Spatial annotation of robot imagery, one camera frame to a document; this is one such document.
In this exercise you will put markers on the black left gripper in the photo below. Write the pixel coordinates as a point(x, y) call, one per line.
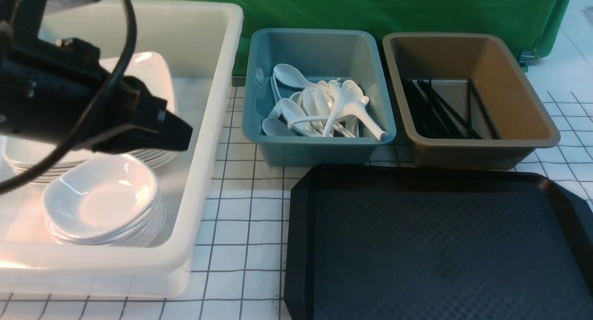
point(116, 113)

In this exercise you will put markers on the white square rice plate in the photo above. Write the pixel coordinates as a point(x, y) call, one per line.
point(152, 69)

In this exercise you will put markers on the small white bowl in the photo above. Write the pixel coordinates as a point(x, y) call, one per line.
point(102, 197)

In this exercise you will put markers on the white ceramic soup spoon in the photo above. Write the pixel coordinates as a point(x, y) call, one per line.
point(354, 108)

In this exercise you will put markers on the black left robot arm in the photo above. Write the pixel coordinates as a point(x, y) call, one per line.
point(45, 89)

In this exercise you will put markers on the large white plastic tub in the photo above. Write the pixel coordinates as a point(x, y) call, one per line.
point(199, 41)

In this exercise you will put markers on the lower stacked white bowls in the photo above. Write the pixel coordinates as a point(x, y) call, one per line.
point(139, 236)

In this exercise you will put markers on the white spoon front left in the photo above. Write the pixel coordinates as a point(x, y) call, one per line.
point(297, 120)

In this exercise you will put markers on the white spoon at back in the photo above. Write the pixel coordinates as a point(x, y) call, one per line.
point(292, 77)

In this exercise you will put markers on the lower stacked white plates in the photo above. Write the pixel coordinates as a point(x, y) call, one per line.
point(19, 155)

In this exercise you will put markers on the teal plastic bin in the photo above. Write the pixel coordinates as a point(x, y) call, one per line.
point(320, 54)

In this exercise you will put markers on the black serving tray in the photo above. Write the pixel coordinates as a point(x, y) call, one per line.
point(387, 243)

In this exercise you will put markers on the brown plastic bin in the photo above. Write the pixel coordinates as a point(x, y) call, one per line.
point(508, 118)

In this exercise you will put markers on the metal binder clip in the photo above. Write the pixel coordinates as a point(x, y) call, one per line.
point(528, 58)

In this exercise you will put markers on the green backdrop cloth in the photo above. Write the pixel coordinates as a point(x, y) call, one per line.
point(522, 24)

